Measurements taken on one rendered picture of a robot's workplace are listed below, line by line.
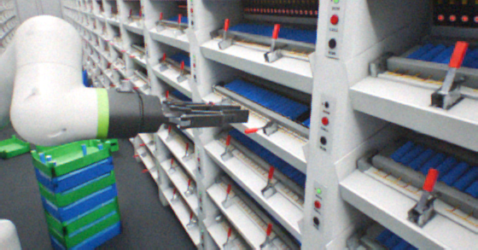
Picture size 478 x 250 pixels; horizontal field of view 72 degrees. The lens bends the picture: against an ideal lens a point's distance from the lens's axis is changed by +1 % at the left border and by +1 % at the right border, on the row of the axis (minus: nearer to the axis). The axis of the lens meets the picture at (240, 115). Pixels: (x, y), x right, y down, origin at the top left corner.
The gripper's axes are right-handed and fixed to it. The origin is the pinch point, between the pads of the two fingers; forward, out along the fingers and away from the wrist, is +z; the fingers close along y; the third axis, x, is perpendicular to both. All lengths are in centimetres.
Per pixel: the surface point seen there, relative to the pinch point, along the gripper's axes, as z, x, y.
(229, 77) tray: 25, 0, 50
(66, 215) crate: -28, 80, 97
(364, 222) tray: 27.2, 19.9, -20.1
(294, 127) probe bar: 19.2, 3.8, 0.4
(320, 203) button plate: 16.5, 15.9, -15.9
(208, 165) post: 22, 37, 50
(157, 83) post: 18, 18, 120
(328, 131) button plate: 13.8, -1.0, -16.2
